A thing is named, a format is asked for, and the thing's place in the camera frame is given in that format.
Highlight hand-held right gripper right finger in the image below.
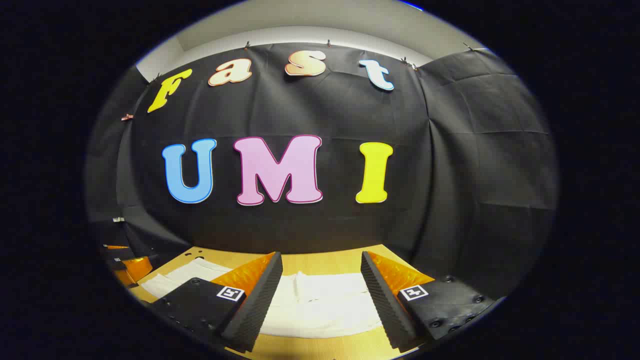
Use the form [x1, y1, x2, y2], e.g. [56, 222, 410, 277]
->
[360, 251, 506, 351]

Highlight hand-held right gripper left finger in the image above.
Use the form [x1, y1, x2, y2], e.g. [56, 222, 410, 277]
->
[150, 251, 284, 353]

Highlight white jeans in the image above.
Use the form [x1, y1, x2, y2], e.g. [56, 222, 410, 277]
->
[139, 257, 383, 339]

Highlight black backdrop cloth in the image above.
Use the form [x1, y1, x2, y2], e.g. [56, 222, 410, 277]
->
[85, 42, 558, 301]

